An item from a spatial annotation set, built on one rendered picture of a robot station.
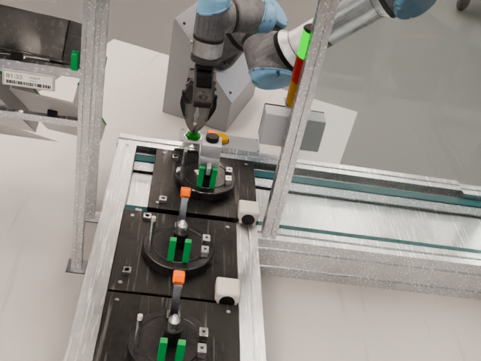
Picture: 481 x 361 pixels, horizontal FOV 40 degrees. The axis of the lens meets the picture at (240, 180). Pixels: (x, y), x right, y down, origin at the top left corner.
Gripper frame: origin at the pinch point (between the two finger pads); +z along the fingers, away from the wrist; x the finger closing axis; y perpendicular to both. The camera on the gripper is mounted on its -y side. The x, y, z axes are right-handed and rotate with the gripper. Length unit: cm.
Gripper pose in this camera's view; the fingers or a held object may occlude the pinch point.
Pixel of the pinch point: (194, 130)
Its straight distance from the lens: 169.0
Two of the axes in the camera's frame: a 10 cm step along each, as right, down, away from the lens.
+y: -0.2, -5.6, 8.2
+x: -9.8, -1.3, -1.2
